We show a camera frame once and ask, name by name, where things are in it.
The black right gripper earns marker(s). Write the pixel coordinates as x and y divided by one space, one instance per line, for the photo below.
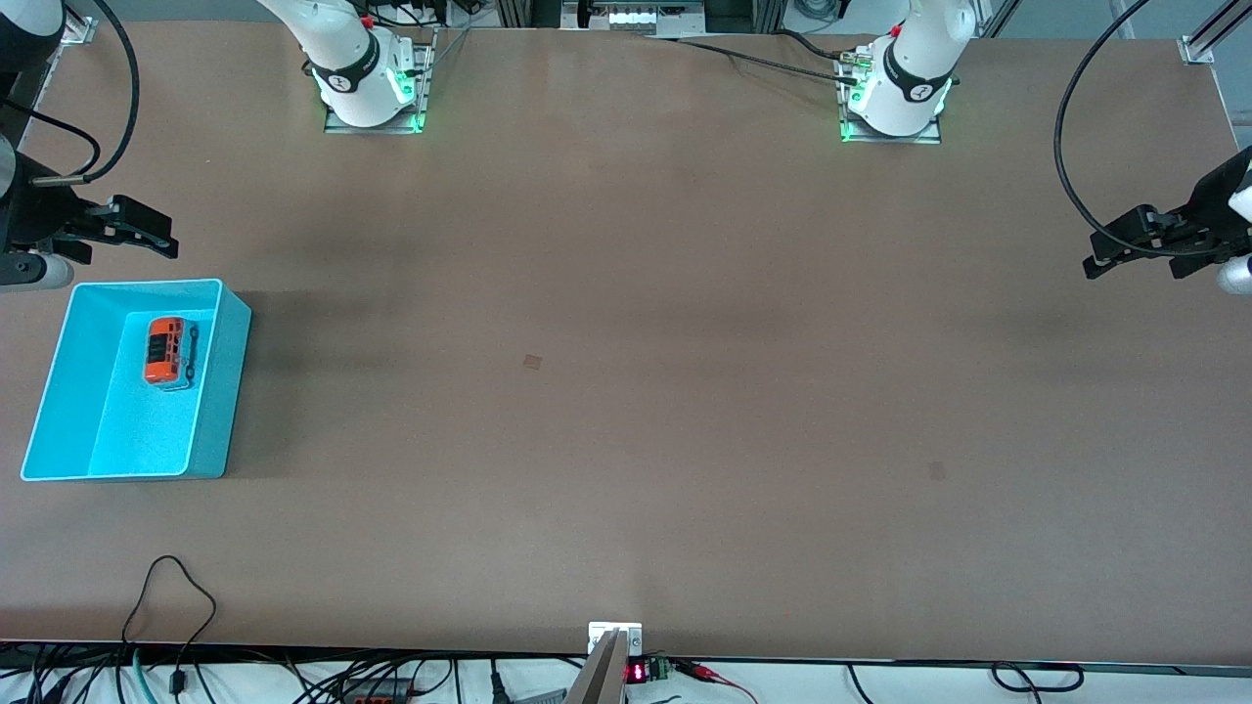
37 213

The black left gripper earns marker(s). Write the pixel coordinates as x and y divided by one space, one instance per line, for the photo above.
1211 207

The orange toy bus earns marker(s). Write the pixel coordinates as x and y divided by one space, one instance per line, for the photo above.
166 352

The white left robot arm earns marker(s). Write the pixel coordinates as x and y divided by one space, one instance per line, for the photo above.
910 68

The blue plastic box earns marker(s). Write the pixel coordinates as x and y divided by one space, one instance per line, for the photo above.
117 430

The grey power strip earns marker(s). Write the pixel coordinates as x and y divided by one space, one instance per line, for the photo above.
377 691

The white lit device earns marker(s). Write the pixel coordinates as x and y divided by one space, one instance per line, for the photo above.
641 17

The green terminal block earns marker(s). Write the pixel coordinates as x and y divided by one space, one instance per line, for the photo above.
660 669

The red LED display module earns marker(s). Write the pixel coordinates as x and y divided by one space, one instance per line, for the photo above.
636 672

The aluminium frame profile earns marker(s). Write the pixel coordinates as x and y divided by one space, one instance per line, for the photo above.
80 29
1208 39

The white pole bracket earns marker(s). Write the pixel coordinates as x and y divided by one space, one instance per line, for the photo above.
631 636

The grey camera mount pole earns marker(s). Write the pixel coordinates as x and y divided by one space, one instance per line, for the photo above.
604 675

